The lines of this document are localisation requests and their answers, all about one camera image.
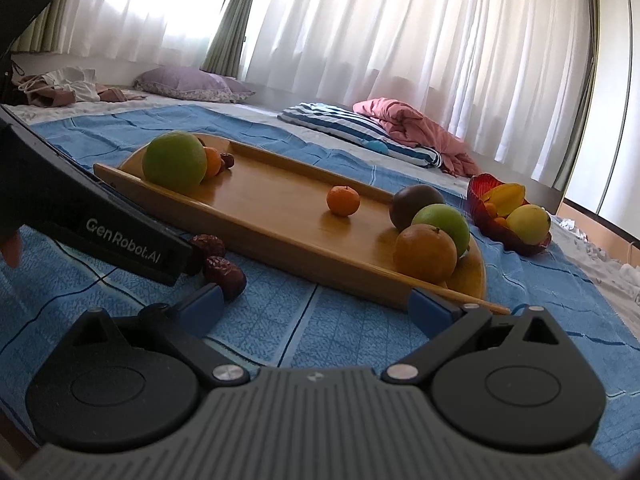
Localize white crumpled clothes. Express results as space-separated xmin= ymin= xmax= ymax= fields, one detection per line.
xmin=550 ymin=215 xmax=640 ymax=306

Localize wooden serving tray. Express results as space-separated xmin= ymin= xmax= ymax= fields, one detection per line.
xmin=93 ymin=133 xmax=511 ymax=316

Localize wide white sheer curtain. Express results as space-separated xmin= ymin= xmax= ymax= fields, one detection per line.
xmin=240 ymin=0 xmax=596 ymax=191

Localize large green apple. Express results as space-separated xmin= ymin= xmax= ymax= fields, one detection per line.
xmin=142 ymin=131 xmax=207 ymax=196

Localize green curtain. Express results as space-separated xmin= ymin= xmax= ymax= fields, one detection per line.
xmin=10 ymin=0 xmax=68 ymax=54
xmin=200 ymin=0 xmax=263 ymax=81

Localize pile of brown white clothes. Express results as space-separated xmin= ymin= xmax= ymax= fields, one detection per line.
xmin=15 ymin=66 xmax=147 ymax=109

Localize narrow white sheer curtain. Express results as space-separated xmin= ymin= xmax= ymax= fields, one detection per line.
xmin=50 ymin=0 xmax=241 ymax=71

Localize red glass bowl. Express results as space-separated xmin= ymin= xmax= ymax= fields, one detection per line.
xmin=467 ymin=173 xmax=552 ymax=257

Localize blue white striped pillow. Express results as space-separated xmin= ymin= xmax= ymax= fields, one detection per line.
xmin=277 ymin=102 xmax=443 ymax=168

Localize purple pillow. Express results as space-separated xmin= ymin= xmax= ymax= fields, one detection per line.
xmin=132 ymin=66 xmax=256 ymax=102

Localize yellow starfruit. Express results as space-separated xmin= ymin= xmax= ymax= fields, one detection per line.
xmin=480 ymin=183 xmax=527 ymax=218

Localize dark purple round fruit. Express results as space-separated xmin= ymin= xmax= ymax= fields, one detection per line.
xmin=389 ymin=184 xmax=446 ymax=231

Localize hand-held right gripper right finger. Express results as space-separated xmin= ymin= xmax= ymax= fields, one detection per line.
xmin=381 ymin=290 xmax=563 ymax=386

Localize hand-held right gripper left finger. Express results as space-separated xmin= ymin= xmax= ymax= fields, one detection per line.
xmin=70 ymin=282 xmax=251 ymax=388

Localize yellow mango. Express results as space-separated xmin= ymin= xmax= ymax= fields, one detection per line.
xmin=506 ymin=203 xmax=551 ymax=246

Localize blue checked blanket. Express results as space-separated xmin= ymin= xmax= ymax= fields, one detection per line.
xmin=0 ymin=105 xmax=640 ymax=461

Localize pink crumpled blanket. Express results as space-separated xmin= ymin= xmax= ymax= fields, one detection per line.
xmin=352 ymin=97 xmax=483 ymax=177

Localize small orange tangerine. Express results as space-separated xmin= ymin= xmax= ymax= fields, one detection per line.
xmin=327 ymin=185 xmax=361 ymax=217
xmin=202 ymin=146 xmax=226 ymax=177

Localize white wardrobe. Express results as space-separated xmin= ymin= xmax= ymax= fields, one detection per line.
xmin=565 ymin=0 xmax=640 ymax=246

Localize person's left hand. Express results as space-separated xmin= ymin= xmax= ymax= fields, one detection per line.
xmin=0 ymin=210 xmax=23 ymax=268

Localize brownish orange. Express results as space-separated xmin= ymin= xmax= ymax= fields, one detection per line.
xmin=393 ymin=223 xmax=458 ymax=283

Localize small green citrus fruit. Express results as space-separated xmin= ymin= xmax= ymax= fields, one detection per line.
xmin=411 ymin=204 xmax=471 ymax=259

